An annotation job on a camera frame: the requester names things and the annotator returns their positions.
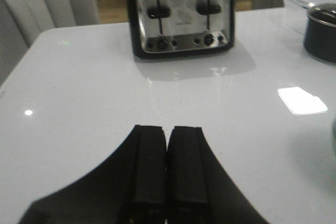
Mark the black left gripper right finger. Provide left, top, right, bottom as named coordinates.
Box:
left=167, top=126, right=267, bottom=223

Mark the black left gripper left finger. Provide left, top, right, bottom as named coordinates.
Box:
left=19, top=125, right=166, bottom=223

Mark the glass pot lid blue knob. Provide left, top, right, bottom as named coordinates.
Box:
left=307, top=3, right=335, bottom=27

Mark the dark blue saucepan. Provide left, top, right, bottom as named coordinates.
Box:
left=303, top=2, right=336, bottom=63

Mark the beige chair left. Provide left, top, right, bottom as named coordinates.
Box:
left=1, top=0, right=99, bottom=82

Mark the black and chrome toaster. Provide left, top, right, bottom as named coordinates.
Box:
left=127, top=0, right=235, bottom=59

